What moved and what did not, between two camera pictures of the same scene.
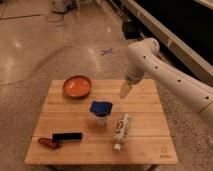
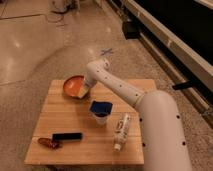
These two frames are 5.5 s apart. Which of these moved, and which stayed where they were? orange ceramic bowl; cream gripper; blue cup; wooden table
Moved: cream gripper
Stayed: wooden table; blue cup; orange ceramic bowl
